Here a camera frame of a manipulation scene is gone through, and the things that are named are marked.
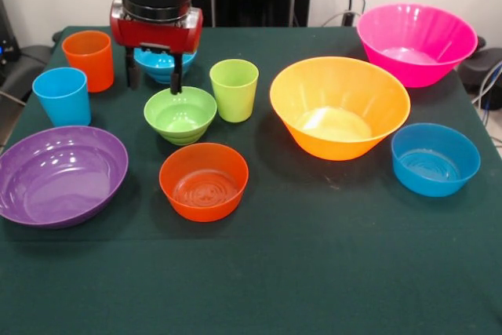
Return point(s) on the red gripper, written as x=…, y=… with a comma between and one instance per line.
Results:
x=157, y=35

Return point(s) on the green stepped bowl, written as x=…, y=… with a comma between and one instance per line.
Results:
x=180, y=123

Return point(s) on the light blue stepped bowl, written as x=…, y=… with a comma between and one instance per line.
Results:
x=155, y=62

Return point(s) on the orange plastic cup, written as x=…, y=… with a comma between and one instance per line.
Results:
x=92, y=68

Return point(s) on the green plastic cup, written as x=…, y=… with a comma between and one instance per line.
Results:
x=235, y=95

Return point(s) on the blue plastic cup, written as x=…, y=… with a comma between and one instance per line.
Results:
x=64, y=103

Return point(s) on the orange round bowl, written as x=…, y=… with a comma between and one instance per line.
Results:
x=204, y=194

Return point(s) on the large purple bowl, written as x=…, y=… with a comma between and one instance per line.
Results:
x=59, y=178

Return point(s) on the black computer case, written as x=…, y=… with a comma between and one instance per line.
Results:
x=8, y=44

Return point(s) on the large yellow-orange bowl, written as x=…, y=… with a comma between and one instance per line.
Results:
x=337, y=95

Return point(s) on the black power adapter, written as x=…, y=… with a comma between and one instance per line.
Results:
x=348, y=18

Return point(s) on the dark green tablecloth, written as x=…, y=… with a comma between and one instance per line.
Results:
x=274, y=272

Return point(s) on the large pink bowl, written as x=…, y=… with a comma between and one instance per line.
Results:
x=415, y=37

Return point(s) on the blue round bowl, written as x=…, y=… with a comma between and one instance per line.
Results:
x=435, y=170

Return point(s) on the black equipment base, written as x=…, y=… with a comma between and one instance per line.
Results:
x=484, y=66

